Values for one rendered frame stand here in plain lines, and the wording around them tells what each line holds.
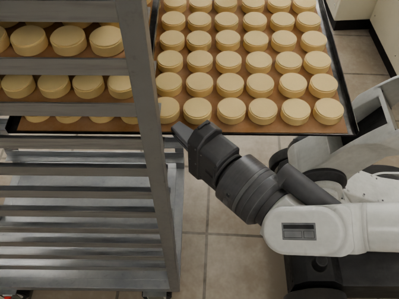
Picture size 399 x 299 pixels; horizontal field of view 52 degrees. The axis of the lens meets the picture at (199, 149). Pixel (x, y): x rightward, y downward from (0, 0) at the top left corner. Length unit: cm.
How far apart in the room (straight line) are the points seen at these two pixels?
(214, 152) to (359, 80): 163
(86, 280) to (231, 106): 87
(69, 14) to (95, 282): 100
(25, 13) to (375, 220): 50
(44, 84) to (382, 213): 53
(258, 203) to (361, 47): 187
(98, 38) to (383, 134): 65
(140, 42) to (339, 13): 191
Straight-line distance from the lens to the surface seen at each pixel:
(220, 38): 85
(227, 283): 152
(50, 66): 61
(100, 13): 53
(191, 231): 159
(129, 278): 138
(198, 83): 75
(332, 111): 74
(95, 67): 59
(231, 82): 76
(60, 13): 55
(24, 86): 72
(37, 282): 145
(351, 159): 108
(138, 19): 49
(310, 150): 112
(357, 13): 240
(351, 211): 57
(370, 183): 133
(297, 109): 73
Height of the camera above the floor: 144
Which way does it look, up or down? 54 degrees down
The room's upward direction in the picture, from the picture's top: straight up
